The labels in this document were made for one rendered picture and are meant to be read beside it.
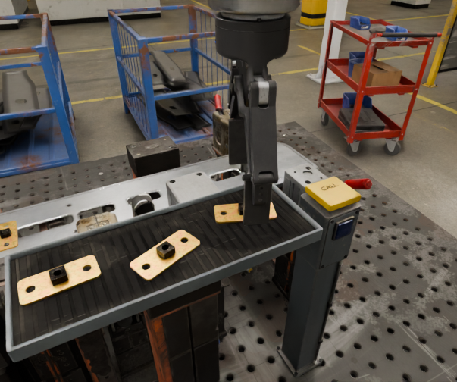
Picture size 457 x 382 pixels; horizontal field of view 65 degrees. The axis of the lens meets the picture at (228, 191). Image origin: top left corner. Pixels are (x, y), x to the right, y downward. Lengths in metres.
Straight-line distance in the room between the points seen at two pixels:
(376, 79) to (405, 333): 2.15
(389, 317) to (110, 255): 0.75
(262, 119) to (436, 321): 0.82
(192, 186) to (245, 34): 0.35
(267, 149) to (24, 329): 0.30
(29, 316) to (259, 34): 0.36
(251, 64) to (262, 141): 0.08
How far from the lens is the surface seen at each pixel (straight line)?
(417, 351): 1.00
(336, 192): 0.57
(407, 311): 1.06
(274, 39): 0.37
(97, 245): 0.48
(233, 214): 0.50
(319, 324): 0.78
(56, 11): 8.57
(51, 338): 0.41
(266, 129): 0.35
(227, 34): 0.37
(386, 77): 2.94
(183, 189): 0.64
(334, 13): 4.63
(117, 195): 0.85
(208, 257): 0.44
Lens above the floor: 1.48
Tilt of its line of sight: 35 degrees down
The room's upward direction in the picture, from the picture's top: straight up
